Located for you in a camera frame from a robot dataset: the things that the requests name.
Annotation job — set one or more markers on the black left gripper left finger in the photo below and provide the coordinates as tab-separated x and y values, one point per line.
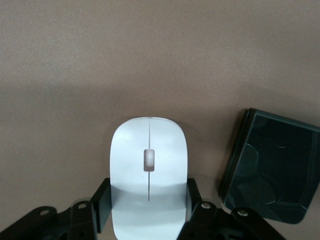
75	220

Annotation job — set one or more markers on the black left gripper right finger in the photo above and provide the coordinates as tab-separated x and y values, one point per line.
212	225

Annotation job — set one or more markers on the white computer mouse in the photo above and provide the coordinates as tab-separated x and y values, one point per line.
130	150

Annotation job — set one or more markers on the brown table cover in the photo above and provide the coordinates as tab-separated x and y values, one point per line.
100	62

